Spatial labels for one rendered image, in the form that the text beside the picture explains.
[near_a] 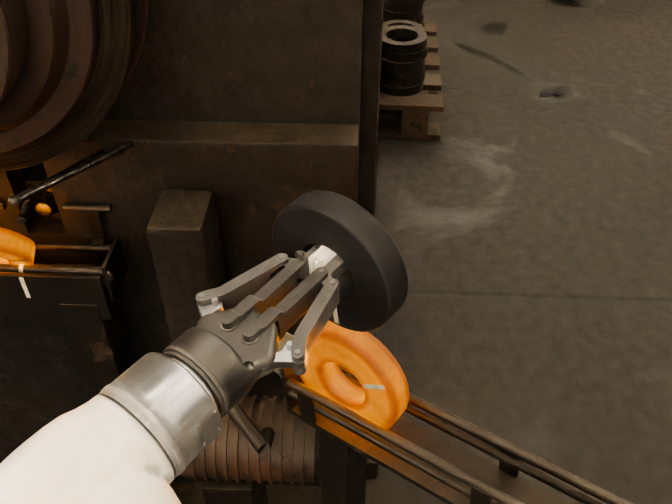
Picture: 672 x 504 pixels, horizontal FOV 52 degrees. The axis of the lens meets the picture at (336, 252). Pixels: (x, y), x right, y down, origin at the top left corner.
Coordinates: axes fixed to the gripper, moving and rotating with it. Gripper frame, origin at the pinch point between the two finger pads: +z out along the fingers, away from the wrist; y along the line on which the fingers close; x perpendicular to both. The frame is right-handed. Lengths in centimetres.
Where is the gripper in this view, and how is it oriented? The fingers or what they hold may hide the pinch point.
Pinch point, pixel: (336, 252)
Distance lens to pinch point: 68.2
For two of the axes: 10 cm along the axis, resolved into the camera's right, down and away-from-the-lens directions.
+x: -0.4, -7.4, -6.8
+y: 8.0, 3.9, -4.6
